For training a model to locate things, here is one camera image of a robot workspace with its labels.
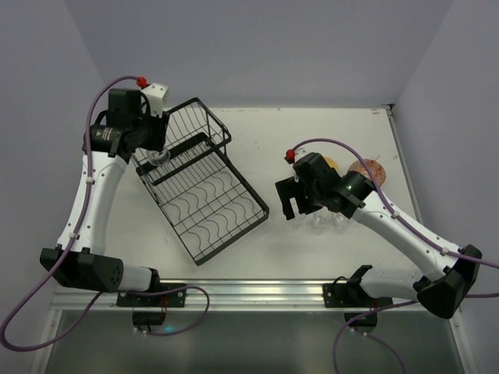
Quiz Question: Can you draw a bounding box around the aluminium mounting rail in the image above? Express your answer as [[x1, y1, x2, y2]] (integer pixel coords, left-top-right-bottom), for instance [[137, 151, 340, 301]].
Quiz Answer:
[[50, 277, 422, 311]]

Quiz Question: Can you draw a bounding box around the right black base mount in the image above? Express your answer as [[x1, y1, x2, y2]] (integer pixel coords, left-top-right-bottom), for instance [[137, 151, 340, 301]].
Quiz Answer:
[[322, 275, 394, 333]]

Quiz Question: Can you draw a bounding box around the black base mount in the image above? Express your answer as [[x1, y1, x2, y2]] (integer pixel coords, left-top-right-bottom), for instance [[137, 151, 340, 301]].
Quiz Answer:
[[322, 275, 394, 333], [116, 283, 186, 333]]

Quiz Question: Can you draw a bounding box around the black wire dish rack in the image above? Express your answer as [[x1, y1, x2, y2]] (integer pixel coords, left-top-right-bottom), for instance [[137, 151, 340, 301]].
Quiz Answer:
[[133, 97, 270, 266]]

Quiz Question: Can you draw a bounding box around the blue patterned bowl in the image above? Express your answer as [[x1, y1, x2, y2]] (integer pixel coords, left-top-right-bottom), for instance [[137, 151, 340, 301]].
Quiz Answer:
[[348, 159, 387, 186]]

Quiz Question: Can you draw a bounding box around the clear glass cup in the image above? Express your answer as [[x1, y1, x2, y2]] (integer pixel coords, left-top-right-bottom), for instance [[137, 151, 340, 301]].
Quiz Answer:
[[332, 213, 350, 232], [146, 149, 171, 166], [289, 215, 310, 228], [311, 211, 334, 234]]

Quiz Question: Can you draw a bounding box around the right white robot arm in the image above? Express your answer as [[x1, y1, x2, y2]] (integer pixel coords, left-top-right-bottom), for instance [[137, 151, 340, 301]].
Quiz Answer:
[[275, 150, 482, 319]]

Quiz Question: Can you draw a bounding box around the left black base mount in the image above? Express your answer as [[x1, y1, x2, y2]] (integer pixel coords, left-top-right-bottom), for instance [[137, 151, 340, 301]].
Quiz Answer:
[[116, 283, 186, 333]]

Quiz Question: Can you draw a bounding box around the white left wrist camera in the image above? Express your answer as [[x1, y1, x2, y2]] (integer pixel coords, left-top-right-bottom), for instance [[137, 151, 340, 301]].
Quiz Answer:
[[141, 83, 168, 118]]

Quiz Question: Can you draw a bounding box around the yellow square plate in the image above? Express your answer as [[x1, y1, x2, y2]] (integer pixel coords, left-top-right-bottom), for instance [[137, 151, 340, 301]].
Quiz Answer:
[[324, 157, 338, 171]]

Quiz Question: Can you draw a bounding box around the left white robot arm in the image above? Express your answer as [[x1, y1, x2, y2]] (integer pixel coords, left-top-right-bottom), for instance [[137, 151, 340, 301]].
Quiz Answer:
[[40, 83, 168, 293]]

